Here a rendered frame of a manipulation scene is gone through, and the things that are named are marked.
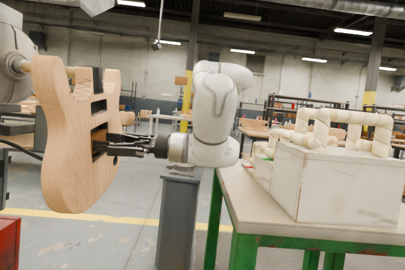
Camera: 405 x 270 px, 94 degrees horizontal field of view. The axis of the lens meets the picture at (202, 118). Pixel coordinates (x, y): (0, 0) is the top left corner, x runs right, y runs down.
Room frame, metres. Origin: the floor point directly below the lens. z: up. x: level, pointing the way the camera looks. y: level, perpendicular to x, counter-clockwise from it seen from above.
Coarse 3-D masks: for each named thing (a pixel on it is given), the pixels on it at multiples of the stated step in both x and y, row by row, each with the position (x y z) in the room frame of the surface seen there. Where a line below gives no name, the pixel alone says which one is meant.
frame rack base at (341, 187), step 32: (288, 160) 0.50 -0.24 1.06; (320, 160) 0.44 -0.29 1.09; (352, 160) 0.45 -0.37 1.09; (384, 160) 0.46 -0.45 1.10; (288, 192) 0.49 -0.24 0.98; (320, 192) 0.44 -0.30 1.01; (352, 192) 0.45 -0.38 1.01; (384, 192) 0.46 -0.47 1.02; (352, 224) 0.45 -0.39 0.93; (384, 224) 0.46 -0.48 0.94
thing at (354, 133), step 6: (348, 126) 0.57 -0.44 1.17; (354, 126) 0.56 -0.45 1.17; (360, 126) 0.55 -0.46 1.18; (348, 132) 0.57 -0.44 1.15; (354, 132) 0.55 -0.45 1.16; (360, 132) 0.55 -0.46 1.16; (348, 138) 0.56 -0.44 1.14; (354, 138) 0.55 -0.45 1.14; (348, 144) 0.56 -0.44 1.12; (354, 144) 0.55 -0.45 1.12; (354, 150) 0.55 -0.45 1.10
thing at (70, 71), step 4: (24, 64) 0.59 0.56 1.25; (28, 64) 0.59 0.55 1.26; (24, 68) 0.59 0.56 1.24; (28, 68) 0.59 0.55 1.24; (64, 68) 0.59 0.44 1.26; (68, 68) 0.60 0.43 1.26; (72, 68) 0.60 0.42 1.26; (68, 72) 0.59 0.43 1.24; (72, 72) 0.59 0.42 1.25; (68, 76) 0.60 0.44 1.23; (72, 76) 0.60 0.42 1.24
